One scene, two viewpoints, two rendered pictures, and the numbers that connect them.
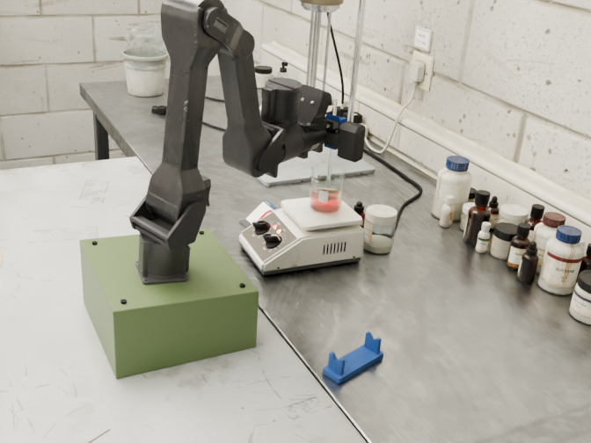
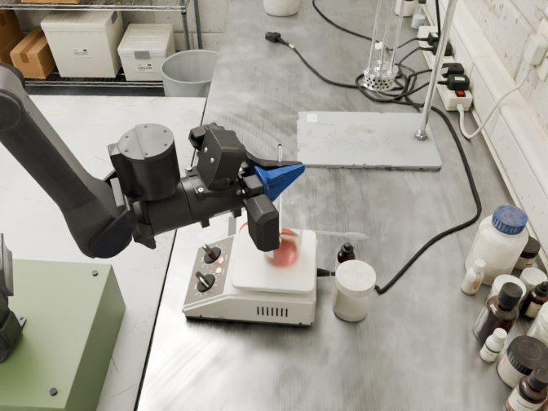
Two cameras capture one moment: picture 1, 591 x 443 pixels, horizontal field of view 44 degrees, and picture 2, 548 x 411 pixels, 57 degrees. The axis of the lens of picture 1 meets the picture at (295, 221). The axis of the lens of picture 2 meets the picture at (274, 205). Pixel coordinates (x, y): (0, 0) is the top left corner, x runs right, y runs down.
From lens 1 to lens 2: 85 cm
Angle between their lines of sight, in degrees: 30
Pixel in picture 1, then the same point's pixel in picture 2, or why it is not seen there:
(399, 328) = not seen: outside the picture
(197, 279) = (16, 361)
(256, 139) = (82, 221)
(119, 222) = not seen: hidden behind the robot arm
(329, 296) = (231, 380)
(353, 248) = (298, 315)
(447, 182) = (484, 240)
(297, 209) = (248, 249)
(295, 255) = (219, 309)
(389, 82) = (510, 48)
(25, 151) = not seen: hidden behind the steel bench
